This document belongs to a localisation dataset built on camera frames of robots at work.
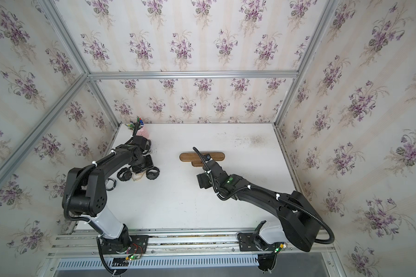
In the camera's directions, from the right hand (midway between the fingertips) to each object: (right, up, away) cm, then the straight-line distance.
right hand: (208, 174), depth 84 cm
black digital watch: (-30, -1, +6) cm, 30 cm away
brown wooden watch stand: (-7, +6, +9) cm, 13 cm away
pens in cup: (-46, +25, +18) cm, 56 cm away
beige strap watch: (-40, -4, +9) cm, 41 cm away
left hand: (-32, +2, +9) cm, 34 cm away
